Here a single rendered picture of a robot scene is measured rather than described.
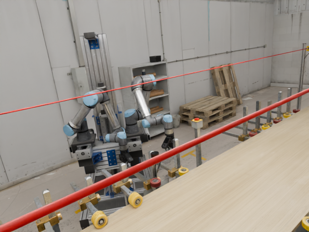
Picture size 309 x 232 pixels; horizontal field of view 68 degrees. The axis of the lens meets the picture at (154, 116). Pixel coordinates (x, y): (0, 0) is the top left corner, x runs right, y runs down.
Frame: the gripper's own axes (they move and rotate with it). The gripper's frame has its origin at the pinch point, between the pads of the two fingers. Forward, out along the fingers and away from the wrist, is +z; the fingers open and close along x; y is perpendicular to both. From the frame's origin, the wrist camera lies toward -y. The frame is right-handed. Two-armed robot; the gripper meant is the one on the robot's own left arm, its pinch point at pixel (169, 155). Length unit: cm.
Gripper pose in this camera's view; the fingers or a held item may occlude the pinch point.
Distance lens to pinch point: 199.9
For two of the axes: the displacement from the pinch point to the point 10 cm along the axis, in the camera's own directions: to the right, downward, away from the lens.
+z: 1.0, 9.5, 2.9
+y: 5.2, -3.0, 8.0
